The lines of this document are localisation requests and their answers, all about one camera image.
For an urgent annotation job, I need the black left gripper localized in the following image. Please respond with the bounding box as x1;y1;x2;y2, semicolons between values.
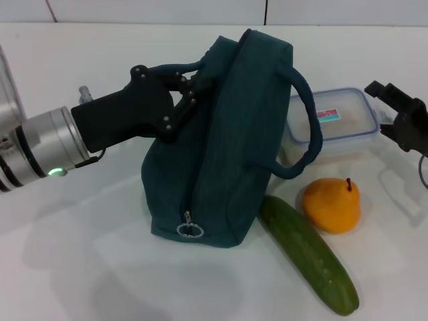
70;64;202;154

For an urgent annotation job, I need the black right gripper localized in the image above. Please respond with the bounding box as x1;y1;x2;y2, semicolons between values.
363;80;428;153

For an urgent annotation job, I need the clear plastic lidded container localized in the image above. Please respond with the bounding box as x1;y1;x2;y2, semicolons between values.
280;87;381;167

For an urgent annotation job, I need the dark teal fabric bag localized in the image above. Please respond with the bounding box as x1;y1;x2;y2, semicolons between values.
140;28;324;250

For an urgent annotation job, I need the orange yellow pear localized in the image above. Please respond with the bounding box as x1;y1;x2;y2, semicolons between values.
302;177;362;235

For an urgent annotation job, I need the green cucumber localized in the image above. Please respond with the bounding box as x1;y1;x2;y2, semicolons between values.
259;195;360;316

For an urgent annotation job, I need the silver left gripper plug stub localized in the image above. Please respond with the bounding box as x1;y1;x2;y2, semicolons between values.
78;86;93;105

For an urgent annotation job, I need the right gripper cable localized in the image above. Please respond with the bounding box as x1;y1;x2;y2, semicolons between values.
417;152;428;190

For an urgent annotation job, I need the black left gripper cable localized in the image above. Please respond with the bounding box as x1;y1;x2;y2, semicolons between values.
75;148;107;169

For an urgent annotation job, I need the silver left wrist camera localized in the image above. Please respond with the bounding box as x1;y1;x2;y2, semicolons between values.
0;43;28;130

